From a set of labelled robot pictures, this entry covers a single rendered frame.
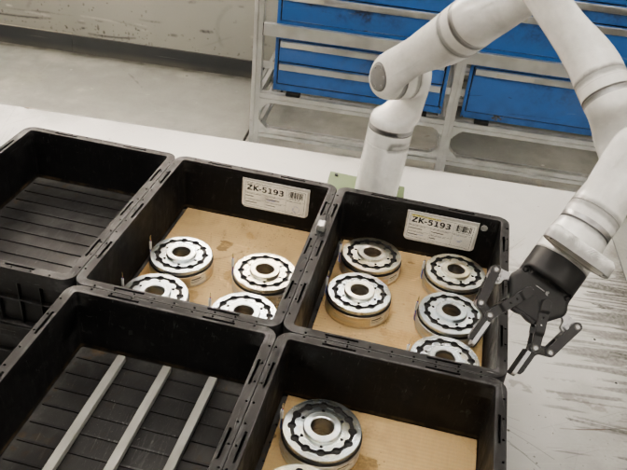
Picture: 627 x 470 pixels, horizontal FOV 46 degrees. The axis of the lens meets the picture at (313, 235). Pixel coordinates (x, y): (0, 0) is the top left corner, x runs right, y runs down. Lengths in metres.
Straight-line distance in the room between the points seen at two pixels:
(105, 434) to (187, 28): 3.33
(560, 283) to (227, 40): 3.32
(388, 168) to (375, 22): 1.58
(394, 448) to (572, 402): 0.43
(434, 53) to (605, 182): 0.45
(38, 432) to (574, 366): 0.89
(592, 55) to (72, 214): 0.90
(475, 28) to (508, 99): 1.91
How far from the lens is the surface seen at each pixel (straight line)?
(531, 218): 1.78
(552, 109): 3.19
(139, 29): 4.25
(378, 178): 1.52
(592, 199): 0.99
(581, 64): 1.06
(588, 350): 1.45
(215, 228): 1.34
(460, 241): 1.31
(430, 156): 3.23
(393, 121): 1.47
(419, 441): 1.01
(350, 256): 1.25
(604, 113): 1.05
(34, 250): 1.32
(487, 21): 1.25
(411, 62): 1.36
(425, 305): 1.17
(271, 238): 1.32
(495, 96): 3.14
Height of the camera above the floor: 1.58
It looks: 34 degrees down
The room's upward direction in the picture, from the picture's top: 6 degrees clockwise
